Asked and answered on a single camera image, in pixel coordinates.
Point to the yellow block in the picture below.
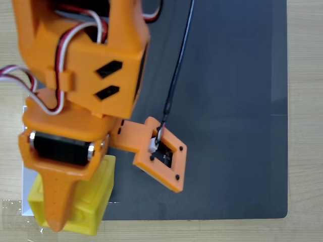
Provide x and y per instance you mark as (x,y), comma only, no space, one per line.
(93,199)

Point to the dark grey textured mat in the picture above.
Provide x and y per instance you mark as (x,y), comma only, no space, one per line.
(227,100)

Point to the orange camera mount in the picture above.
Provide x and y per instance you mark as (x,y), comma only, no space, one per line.
(133,141)

